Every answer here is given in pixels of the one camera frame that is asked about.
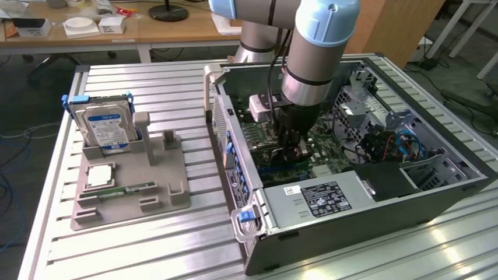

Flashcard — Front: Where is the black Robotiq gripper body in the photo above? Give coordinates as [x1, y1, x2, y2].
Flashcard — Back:
[276, 103, 322, 138]

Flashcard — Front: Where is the green graphics card with fan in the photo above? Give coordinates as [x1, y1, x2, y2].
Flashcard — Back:
[252, 139, 314, 167]

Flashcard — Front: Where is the CPU socket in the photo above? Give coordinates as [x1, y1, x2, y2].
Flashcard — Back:
[260, 122, 282, 144]

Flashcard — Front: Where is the green motherboard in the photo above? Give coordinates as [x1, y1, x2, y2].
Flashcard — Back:
[232, 99, 355, 188]

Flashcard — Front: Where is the grey power supply with label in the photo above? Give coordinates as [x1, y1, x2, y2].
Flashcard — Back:
[258, 170, 377, 230]

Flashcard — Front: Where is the open black PC case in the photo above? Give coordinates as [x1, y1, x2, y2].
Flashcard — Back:
[204, 57, 498, 277]

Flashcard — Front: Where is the white paper stack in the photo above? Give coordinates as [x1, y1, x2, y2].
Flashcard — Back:
[211, 13, 244, 36]

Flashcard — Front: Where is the grey metal disk bay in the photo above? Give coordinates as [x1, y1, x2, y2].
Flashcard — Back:
[399, 153, 467, 192]

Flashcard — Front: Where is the wooden cabinet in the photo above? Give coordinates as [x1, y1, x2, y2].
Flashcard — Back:
[342, 0, 447, 68]

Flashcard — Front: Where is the grey parts rack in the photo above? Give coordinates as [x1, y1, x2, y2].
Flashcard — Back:
[70, 110, 191, 231]

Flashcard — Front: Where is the black floor stand base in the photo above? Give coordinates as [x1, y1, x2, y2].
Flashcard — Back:
[441, 89, 498, 112]

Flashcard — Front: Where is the green RAM stick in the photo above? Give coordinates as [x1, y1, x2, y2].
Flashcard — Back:
[82, 183, 156, 199]

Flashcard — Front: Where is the hard disk with blue caddy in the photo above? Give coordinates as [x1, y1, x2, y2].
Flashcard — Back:
[62, 93, 135, 155]

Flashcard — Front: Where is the black round lamp base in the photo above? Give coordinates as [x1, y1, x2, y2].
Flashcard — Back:
[148, 0, 190, 23]

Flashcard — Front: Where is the silver CPU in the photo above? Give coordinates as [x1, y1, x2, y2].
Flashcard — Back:
[86, 166, 114, 187]

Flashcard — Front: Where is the red packet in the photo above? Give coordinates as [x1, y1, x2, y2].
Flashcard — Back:
[115, 7, 140, 19]

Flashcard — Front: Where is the white box with black label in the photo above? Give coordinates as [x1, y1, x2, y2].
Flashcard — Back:
[98, 16, 128, 35]

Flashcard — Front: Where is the white box with round dish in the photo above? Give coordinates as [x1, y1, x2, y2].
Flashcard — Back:
[63, 17, 102, 39]

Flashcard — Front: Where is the wooden desk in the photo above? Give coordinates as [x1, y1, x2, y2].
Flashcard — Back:
[0, 0, 351, 64]

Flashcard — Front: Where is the black office chair base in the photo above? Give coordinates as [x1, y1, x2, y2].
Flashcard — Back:
[25, 51, 118, 87]

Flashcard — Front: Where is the white box with black top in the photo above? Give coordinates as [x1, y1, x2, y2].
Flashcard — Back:
[11, 17, 54, 38]

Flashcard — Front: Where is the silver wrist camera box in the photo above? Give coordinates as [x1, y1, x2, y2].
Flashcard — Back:
[247, 94, 293, 123]

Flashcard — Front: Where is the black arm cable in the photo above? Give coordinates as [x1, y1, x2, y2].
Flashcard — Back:
[267, 27, 294, 129]

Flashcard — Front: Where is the blue wire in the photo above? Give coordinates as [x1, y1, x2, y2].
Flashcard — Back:
[394, 129, 429, 160]

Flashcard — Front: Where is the white table frame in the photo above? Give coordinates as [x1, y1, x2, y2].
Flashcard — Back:
[426, 0, 498, 79]

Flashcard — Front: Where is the blue floor cable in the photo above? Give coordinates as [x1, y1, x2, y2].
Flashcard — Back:
[0, 139, 32, 251]

